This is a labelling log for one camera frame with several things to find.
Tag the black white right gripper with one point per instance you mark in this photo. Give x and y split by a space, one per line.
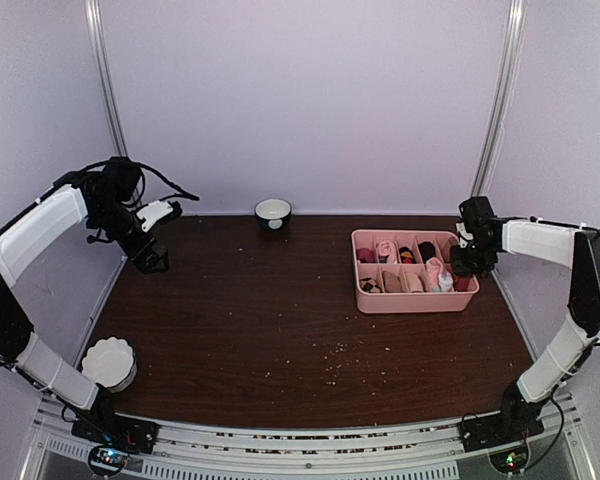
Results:
460 268

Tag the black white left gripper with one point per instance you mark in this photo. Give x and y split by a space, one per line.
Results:
134 253

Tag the pink divided organizer box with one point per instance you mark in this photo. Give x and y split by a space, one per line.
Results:
404 303

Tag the tan ribbed sock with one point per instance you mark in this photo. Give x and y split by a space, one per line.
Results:
446 246

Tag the purple orange striped sock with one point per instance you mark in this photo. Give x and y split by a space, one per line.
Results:
462 283

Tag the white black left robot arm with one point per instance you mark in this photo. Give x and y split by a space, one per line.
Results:
60 257

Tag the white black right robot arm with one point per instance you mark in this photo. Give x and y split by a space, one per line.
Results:
576 249

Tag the dark brown rolled sock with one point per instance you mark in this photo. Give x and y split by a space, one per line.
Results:
427 250

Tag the black red rolled sock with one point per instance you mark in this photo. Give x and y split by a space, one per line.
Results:
406 255

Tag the beige rolled sock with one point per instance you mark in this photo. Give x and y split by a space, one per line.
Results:
414 283

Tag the light pink rolled sock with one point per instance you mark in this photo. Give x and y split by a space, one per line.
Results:
386 252

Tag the tan rolled sock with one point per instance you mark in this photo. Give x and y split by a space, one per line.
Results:
391 282

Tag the black argyle rolled sock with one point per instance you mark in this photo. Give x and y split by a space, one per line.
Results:
369 285

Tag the white scalloped bowl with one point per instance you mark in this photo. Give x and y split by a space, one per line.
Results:
110 363

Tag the black white small bowl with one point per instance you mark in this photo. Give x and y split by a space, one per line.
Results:
273 214

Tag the right circuit board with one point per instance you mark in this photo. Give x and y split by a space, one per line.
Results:
510 461

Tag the circuit board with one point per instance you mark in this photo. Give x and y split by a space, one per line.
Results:
104 460
510 461

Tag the left circuit board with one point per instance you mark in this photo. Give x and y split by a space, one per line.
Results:
104 460

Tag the aluminium right side rail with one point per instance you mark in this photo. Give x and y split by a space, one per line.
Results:
516 313

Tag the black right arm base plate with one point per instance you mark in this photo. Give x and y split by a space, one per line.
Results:
486 432

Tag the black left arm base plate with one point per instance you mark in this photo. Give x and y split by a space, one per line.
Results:
128 434

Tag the aluminium right corner post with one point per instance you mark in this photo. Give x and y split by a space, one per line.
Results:
509 62

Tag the aluminium corner post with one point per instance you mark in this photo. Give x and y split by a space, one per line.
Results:
509 62
98 43

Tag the aluminium left corner post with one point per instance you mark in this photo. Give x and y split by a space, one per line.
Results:
98 43

